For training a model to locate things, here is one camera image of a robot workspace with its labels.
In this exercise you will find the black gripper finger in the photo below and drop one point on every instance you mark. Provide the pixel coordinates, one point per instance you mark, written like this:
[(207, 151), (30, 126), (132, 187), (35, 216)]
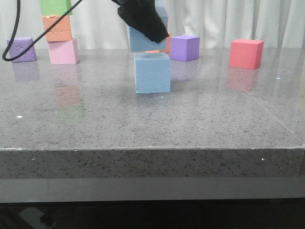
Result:
[(142, 16)]

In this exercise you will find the light blue foam block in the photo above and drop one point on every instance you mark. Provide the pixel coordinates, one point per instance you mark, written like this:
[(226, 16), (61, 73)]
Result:
[(152, 73), (139, 43)]

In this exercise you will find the orange smooth foam block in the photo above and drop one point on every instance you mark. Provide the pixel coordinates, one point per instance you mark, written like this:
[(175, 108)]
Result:
[(168, 44)]

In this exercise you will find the white pleated curtain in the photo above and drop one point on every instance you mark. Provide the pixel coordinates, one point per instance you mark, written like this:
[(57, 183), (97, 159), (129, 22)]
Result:
[(279, 23)]

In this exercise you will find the purple smooth foam block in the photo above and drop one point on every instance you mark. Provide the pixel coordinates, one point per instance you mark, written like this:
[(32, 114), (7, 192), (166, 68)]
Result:
[(185, 48)]

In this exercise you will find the orange textured foam block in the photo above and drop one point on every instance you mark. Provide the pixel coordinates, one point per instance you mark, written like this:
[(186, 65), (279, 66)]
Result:
[(60, 32)]

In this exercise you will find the pink foam block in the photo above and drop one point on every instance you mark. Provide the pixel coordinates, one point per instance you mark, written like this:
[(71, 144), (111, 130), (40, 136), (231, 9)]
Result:
[(65, 52)]

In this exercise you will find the green foam block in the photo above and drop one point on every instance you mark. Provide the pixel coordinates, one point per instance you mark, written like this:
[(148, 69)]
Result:
[(54, 7)]

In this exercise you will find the red foam block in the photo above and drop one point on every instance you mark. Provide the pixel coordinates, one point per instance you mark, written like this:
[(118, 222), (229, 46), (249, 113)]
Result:
[(246, 54)]

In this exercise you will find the purple textured foam block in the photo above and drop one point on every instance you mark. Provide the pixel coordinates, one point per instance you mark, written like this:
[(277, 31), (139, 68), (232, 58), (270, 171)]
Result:
[(19, 45)]

